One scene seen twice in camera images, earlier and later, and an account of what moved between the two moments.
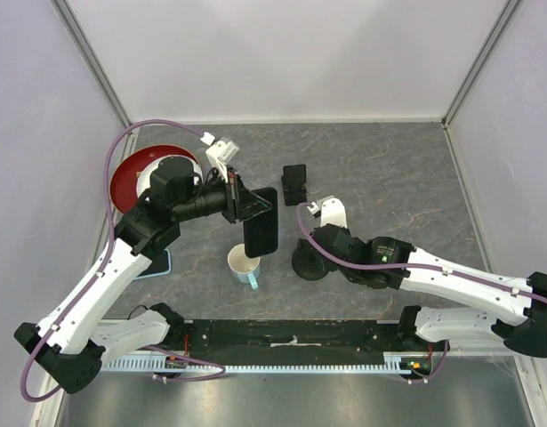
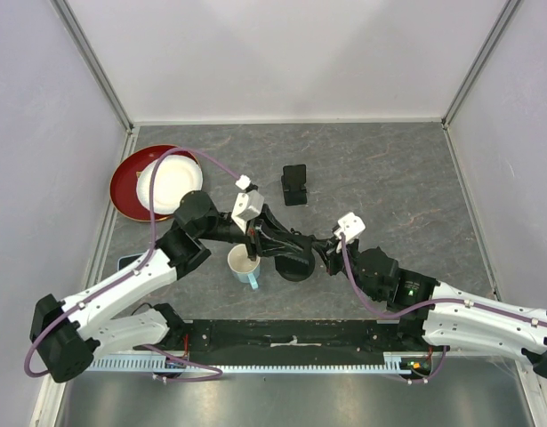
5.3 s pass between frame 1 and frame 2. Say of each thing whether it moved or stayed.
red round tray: stayed
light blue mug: stayed
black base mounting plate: stayed
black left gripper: moved
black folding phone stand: stayed
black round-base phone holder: moved
